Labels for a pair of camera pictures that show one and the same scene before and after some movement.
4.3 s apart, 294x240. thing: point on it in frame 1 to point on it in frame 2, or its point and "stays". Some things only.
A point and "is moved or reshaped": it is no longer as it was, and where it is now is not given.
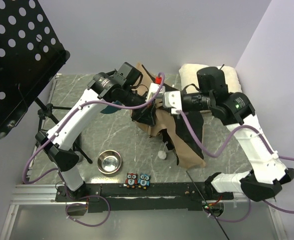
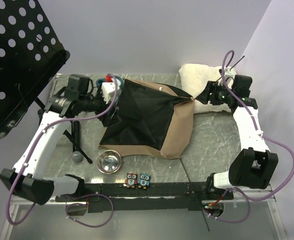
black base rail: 110,197 stays
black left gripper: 145,115 to 109,119
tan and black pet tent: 181,131 is moved or reshaped
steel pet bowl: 109,161 stays
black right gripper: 169,111 to 213,87
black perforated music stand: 24,51 stays
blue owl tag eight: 144,181 stays
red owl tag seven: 131,180 stays
